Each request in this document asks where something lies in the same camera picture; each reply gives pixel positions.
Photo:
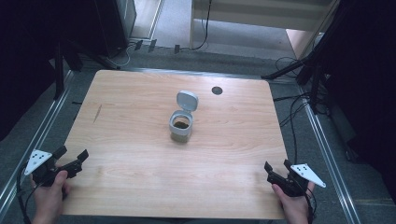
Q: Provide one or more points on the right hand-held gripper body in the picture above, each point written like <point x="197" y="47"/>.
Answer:
<point x="292" y="182"/>

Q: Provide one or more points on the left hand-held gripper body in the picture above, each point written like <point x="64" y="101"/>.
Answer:
<point x="42" y="169"/>

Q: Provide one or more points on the person's right hand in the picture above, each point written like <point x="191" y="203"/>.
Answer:
<point x="294" y="207"/>

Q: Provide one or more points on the person's left hand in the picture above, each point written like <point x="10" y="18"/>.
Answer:
<point x="49" y="199"/>

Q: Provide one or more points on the black metal stand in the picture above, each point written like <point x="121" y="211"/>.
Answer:
<point x="59" y="71"/>

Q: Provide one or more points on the dark dried leaves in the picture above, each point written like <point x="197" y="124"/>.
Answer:
<point x="181" y="124"/>

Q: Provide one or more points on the clear jar with grey flip lid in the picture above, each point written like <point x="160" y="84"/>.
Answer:
<point x="183" y="116"/>

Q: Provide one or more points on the black tripod stand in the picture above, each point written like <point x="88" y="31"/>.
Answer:
<point x="306" y="60"/>

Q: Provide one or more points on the dark cabinet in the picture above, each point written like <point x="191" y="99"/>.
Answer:
<point x="115" y="25"/>

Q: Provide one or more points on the white shelf unit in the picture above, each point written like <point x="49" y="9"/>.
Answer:
<point x="249" y="18"/>

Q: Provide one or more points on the metal floor rail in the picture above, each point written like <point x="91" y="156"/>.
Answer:
<point x="330" y="161"/>
<point x="46" y="118"/>

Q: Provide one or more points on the small black floor bracket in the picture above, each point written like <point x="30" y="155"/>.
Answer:
<point x="138" y="45"/>
<point x="177" y="48"/>
<point x="152" y="45"/>

